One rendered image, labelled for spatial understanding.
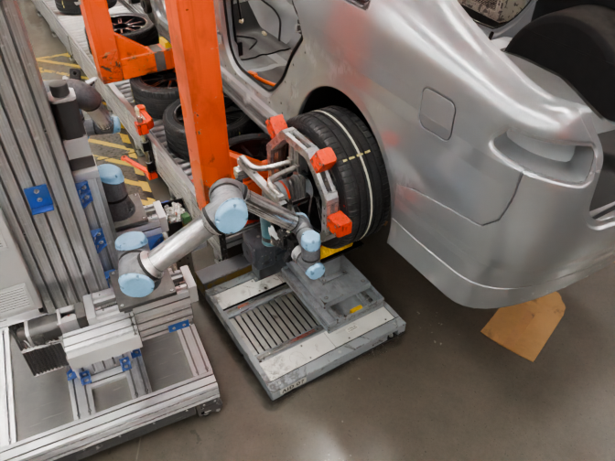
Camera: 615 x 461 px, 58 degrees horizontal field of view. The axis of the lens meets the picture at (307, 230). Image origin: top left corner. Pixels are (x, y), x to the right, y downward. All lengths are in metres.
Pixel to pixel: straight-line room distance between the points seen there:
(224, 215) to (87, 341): 0.75
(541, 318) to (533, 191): 1.62
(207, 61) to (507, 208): 1.42
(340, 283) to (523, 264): 1.24
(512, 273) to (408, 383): 1.05
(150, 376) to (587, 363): 2.21
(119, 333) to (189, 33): 1.25
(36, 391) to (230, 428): 0.89
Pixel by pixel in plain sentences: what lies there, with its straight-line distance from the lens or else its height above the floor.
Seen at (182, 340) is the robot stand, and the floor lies 0.23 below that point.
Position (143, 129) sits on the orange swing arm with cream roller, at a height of 0.47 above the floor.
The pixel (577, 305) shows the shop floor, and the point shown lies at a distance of 3.59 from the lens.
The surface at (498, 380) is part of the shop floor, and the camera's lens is 3.07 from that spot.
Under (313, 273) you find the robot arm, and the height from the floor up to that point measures 0.87.
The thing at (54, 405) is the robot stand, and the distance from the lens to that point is 2.82.
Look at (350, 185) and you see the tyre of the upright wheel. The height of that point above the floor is 1.01.
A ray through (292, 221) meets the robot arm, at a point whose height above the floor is 1.01.
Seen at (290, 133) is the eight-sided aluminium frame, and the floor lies 1.11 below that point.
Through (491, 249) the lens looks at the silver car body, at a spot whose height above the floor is 1.10.
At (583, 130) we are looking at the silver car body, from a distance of 1.84.
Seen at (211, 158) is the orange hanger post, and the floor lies 0.90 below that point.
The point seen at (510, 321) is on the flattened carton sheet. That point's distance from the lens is 3.34.
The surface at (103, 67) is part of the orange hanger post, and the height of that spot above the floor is 0.66.
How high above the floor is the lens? 2.40
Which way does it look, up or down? 40 degrees down
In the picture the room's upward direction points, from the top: straight up
